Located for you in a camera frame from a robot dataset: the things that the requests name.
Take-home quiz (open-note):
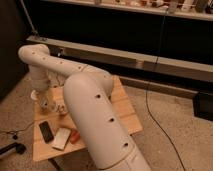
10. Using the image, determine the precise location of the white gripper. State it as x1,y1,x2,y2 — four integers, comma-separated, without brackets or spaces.
31,89,56,111

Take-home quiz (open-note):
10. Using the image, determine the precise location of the clear plastic bottle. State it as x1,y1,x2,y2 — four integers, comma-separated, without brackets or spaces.
39,98,68,116

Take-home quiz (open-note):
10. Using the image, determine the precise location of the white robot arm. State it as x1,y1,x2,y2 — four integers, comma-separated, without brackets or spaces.
18,44,151,171

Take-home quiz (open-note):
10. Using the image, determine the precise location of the black smartphone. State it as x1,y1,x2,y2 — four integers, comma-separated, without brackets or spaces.
39,121,54,143

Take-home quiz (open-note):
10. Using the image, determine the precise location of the wooden board table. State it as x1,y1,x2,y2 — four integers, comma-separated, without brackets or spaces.
33,76,142,161

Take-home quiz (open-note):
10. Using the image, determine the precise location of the white rectangular box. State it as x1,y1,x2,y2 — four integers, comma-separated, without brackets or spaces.
52,128,71,150

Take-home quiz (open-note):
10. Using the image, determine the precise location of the red orange cylindrical object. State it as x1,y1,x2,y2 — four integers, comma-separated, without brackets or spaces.
69,129,80,144

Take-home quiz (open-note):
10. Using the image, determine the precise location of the black tool on floor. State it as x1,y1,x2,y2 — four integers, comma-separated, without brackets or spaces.
0,142,26,159

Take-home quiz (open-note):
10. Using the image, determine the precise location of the long metal shelf beam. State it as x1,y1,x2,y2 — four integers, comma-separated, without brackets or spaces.
27,36,213,83

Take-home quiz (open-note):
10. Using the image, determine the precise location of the black box at right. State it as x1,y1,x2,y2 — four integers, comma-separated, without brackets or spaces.
193,92,213,121

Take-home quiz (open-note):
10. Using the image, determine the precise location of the thin floor cable left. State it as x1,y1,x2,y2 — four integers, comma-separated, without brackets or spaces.
0,120,36,140

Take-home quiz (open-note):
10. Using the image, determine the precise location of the black power cable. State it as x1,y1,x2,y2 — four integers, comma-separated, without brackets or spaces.
144,6,186,171

